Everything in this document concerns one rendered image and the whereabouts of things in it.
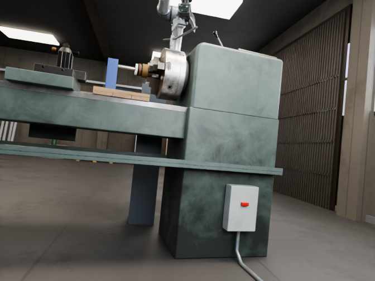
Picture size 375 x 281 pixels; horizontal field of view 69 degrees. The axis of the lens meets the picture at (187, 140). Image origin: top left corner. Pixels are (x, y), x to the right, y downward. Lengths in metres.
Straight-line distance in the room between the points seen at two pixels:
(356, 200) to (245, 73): 2.36
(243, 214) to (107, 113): 0.95
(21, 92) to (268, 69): 1.39
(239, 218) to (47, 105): 1.20
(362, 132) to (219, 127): 2.32
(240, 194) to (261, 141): 0.37
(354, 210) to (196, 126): 2.54
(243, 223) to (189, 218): 0.31
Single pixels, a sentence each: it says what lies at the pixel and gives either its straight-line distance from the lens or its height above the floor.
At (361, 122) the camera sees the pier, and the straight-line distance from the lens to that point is 3.68.
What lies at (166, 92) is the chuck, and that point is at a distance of 1.67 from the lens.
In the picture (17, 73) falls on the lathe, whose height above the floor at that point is 0.90.
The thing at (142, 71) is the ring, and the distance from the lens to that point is 1.73.
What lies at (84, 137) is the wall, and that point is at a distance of 9.01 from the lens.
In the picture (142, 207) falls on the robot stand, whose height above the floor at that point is 0.14.
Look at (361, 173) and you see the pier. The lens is 3.66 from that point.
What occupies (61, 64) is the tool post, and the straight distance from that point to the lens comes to 1.80.
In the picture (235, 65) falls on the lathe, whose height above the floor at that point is 1.15.
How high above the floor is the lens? 0.62
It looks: 2 degrees up
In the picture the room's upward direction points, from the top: 6 degrees clockwise
